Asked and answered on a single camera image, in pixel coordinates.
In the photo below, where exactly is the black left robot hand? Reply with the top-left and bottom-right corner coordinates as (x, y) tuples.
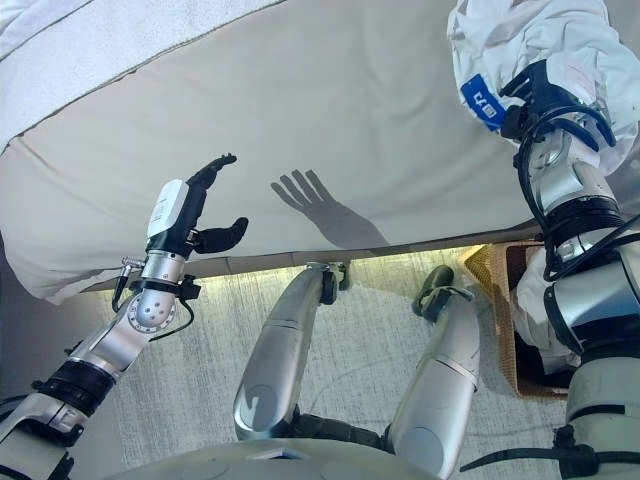
(144, 151), (250, 257)

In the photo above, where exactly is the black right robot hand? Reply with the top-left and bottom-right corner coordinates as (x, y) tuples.
(498, 59), (601, 144)

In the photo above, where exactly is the blue paper hang tag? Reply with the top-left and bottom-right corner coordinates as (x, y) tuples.
(458, 73), (506, 134)

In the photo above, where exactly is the cream cloth garment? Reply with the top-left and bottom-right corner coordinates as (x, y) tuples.
(446, 0), (640, 376)

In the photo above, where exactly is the black knit garment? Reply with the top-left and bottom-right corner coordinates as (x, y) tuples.
(514, 332), (574, 389)

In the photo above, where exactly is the pale textured bed blanket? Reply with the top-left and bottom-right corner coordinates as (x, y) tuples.
(0, 0), (284, 144)

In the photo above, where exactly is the woven wicker basket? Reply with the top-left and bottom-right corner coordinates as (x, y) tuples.
(462, 241), (571, 401)

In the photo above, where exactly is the grey striped rug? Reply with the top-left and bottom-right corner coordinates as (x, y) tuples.
(0, 244), (571, 480)

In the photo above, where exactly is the silver left robot leg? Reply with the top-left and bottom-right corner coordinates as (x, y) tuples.
(232, 260), (351, 444)

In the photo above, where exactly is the silver robot leg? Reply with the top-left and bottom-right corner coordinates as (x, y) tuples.
(232, 260), (351, 444)
(387, 264), (482, 474)

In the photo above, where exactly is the grey robot torso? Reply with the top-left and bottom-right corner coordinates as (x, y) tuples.
(107, 437), (436, 480)

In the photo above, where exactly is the silver right robot leg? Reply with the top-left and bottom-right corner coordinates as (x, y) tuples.
(387, 264), (482, 474)

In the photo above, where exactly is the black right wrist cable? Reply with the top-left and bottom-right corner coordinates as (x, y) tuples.
(512, 99), (640, 281)

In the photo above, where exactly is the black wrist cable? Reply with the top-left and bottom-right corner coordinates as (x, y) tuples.
(512, 99), (640, 281)
(112, 257), (195, 344)

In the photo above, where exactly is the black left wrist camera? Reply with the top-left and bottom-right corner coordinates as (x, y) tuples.
(177, 273), (202, 301)

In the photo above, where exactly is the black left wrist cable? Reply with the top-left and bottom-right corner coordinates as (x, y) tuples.
(112, 257), (195, 344)

